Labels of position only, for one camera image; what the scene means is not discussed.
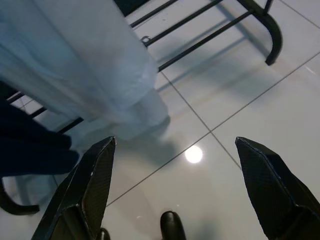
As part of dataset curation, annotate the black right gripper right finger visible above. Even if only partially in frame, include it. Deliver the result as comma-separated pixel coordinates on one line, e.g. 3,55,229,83
234,136,320,240

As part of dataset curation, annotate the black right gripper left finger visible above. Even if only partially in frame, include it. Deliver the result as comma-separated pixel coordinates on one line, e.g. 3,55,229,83
31,136,118,240

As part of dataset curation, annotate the navy blue garment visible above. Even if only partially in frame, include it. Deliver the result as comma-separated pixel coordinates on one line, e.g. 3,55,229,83
0,94,80,177

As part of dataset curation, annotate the white hanging garment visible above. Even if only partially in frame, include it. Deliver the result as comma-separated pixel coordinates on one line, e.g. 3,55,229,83
0,0,172,148

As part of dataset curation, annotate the black metal clothes rack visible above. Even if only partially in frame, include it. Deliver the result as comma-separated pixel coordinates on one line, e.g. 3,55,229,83
0,0,283,216

